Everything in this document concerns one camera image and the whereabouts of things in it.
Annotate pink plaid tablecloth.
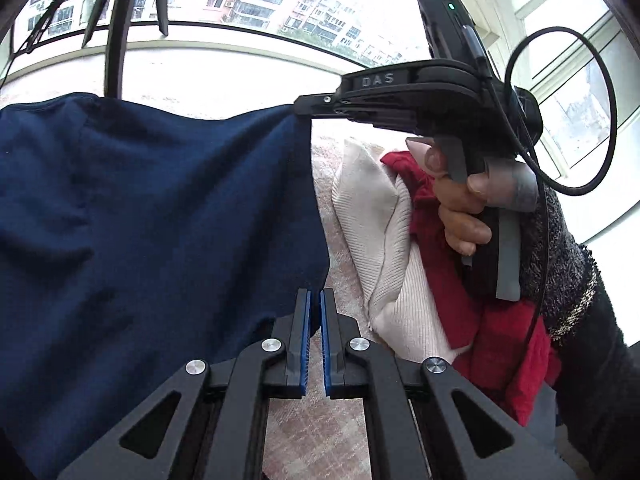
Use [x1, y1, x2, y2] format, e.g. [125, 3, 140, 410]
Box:
[259, 134, 392, 480]

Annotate navy blue sweatshirt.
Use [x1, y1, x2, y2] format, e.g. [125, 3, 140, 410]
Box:
[1, 93, 329, 479]

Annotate dark red garment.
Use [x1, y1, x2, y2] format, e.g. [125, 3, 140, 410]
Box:
[382, 151, 561, 426]

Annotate person's right hand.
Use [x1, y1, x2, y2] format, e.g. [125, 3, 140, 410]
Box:
[406, 138, 537, 257]

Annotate grey knit sleeve forearm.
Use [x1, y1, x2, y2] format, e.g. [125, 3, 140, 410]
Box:
[521, 190, 639, 479]

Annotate cream knit sweater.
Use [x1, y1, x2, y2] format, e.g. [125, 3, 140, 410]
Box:
[332, 141, 462, 363]

